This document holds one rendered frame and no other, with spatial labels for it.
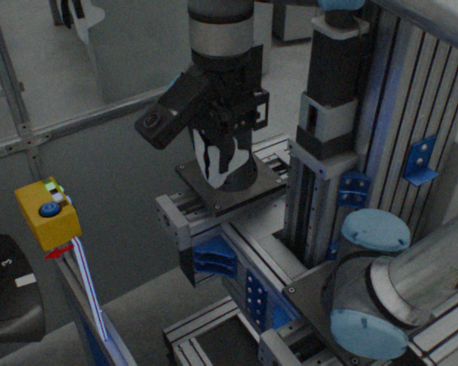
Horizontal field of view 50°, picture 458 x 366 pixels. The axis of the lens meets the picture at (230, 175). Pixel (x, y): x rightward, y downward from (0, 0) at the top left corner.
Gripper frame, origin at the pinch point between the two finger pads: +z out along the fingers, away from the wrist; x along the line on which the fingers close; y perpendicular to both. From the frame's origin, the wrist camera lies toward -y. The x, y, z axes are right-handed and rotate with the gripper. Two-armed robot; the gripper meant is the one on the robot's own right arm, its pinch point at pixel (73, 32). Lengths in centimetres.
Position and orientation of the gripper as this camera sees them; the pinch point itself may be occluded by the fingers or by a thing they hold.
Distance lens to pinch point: 107.3
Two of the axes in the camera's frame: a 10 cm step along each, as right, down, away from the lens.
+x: -5.8, -5.2, 6.3
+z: 0.0, 7.8, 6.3
